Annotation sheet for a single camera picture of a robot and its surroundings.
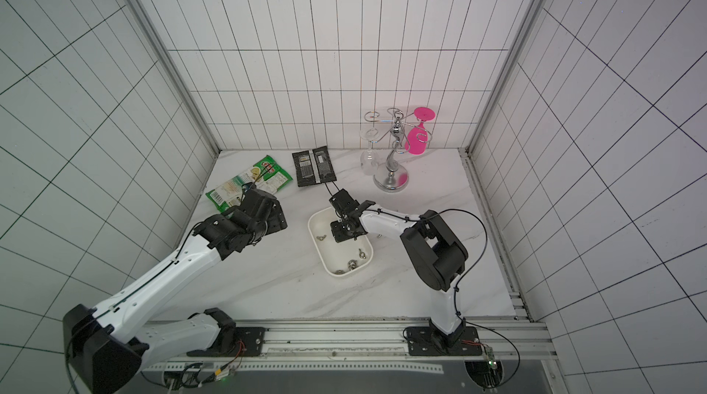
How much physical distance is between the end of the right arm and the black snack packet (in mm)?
304

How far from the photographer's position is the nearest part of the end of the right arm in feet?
2.26

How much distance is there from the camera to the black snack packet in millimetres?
1112
